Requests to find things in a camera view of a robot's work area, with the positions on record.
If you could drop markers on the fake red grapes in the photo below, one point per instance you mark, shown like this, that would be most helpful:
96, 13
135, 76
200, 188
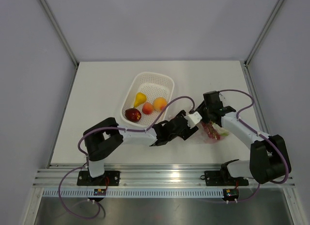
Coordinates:
211, 131

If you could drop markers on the left aluminium frame post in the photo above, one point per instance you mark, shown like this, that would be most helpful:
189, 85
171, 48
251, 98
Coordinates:
52, 19

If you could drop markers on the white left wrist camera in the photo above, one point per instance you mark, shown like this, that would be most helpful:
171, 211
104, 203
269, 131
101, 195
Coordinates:
193, 119

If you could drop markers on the fake peach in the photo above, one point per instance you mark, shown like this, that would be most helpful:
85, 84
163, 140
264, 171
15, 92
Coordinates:
147, 108

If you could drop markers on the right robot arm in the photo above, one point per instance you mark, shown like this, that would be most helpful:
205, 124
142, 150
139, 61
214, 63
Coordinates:
269, 160

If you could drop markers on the clear zip top bag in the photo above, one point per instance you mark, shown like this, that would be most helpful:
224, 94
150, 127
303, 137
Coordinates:
201, 137

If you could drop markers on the fake dark red apple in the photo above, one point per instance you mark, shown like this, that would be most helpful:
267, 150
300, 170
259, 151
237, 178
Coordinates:
133, 115

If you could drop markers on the fake orange fruit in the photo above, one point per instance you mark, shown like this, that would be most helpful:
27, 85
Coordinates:
159, 104

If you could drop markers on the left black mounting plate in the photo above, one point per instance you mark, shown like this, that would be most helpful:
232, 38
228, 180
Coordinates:
110, 178

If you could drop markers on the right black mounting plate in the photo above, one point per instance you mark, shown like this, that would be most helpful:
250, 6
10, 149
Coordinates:
215, 178

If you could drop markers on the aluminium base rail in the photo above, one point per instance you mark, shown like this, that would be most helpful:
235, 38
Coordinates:
136, 176

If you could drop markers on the right aluminium frame post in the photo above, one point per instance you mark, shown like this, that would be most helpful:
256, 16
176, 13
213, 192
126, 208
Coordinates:
263, 33

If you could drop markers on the white slotted cable duct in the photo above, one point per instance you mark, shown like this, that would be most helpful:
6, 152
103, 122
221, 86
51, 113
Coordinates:
134, 193

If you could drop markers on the black mounting plate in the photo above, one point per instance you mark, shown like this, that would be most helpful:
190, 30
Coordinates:
110, 178
215, 178

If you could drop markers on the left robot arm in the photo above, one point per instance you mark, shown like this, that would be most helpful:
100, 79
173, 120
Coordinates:
103, 138

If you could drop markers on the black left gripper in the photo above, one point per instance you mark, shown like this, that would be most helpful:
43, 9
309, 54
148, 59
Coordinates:
188, 132

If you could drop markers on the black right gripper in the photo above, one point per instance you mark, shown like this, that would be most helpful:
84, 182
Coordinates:
199, 110

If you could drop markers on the white perforated plastic basket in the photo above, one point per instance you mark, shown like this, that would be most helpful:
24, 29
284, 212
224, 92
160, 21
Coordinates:
153, 85

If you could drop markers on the fake yellow pear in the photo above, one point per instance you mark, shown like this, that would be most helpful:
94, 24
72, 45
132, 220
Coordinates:
139, 99

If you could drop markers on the aluminium frame post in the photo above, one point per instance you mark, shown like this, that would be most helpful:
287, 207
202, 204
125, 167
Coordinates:
263, 33
52, 19

